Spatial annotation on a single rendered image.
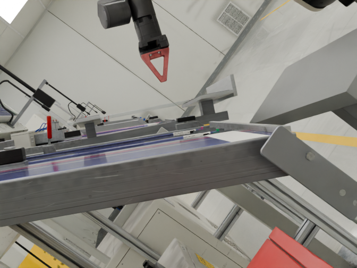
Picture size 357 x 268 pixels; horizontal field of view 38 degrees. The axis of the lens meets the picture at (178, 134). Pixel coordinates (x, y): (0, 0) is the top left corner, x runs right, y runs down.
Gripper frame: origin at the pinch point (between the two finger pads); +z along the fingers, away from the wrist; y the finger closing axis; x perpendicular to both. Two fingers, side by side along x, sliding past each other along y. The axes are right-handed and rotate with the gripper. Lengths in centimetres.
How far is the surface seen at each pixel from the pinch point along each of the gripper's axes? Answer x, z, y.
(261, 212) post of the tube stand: 21, 49, -42
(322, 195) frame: 13, 25, 52
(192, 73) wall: 104, -36, -764
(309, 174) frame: 12, 22, 52
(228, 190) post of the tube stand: 13, 38, -42
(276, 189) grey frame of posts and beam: 24, 39, -23
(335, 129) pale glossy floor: 88, 44, -138
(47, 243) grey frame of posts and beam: -43, 33, -22
